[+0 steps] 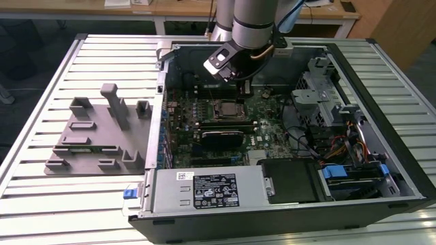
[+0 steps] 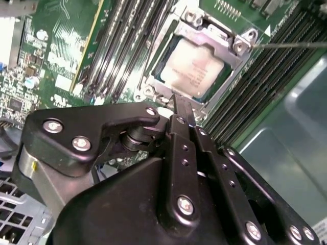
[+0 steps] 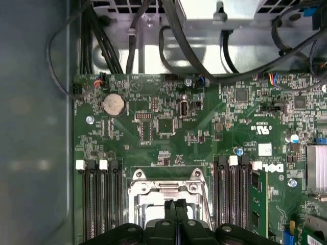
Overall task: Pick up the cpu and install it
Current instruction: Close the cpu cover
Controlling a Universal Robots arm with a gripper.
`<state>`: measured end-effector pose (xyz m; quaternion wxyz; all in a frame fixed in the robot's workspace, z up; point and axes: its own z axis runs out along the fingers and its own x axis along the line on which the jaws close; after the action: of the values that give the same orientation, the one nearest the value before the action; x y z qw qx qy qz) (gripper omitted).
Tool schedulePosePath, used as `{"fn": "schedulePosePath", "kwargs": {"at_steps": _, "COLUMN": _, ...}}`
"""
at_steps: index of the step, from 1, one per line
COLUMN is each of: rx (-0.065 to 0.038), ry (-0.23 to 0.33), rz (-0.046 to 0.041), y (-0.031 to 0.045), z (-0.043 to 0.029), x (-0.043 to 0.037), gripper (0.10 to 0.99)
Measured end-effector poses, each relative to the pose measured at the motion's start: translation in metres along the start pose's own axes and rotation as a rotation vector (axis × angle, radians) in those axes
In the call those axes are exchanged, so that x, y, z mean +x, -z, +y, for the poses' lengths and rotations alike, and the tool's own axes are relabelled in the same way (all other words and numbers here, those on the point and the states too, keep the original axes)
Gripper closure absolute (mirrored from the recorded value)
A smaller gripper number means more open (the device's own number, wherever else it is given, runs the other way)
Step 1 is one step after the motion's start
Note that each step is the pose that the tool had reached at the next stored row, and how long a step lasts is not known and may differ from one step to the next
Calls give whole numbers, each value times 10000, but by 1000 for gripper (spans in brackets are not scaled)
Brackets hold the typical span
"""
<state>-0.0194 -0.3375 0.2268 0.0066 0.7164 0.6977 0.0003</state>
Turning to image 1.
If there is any silver CPU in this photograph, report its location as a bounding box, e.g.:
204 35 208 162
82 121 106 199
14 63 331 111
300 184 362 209
220 103 240 117

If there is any metal socket cover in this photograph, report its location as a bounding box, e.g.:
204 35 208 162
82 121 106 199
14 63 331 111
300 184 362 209
214 101 246 119

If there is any grey metal drive cage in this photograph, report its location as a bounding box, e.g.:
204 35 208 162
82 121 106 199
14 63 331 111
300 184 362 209
290 57 344 128

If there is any green motherboard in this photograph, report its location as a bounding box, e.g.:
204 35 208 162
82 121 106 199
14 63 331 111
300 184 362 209
163 84 298 169

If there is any black graphics card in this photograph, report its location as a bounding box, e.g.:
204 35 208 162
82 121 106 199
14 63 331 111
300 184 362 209
200 130 244 149

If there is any silver chipset heatsink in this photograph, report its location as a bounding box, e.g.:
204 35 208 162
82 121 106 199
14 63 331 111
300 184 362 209
247 150 271 161

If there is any black expansion slot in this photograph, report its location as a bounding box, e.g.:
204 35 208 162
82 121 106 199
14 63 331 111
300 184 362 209
190 158 230 166

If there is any wooden cabinet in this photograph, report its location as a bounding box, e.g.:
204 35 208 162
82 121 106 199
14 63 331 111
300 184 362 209
347 0 436 71

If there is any black plastic shroud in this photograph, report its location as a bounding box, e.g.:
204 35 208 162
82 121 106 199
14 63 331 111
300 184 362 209
262 157 330 205

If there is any blue disk carrier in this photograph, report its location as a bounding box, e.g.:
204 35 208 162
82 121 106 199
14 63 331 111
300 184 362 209
322 164 390 181

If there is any grey parts rack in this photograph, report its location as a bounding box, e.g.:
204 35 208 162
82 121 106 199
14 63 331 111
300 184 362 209
44 83 152 176

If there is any silver power supply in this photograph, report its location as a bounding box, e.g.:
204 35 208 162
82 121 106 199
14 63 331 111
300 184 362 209
148 167 267 214

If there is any wooden desk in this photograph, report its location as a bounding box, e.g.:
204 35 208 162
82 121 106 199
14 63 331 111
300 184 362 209
0 0 363 39

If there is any green RAM stick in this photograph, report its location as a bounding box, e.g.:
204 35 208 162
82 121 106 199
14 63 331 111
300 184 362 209
68 145 119 154

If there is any black PC case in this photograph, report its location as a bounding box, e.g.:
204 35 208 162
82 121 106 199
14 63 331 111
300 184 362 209
128 35 436 244

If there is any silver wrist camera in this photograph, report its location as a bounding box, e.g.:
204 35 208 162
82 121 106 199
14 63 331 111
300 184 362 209
203 41 242 83

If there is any orange yellow wire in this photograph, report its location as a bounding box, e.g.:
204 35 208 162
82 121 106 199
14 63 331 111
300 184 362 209
320 145 347 164

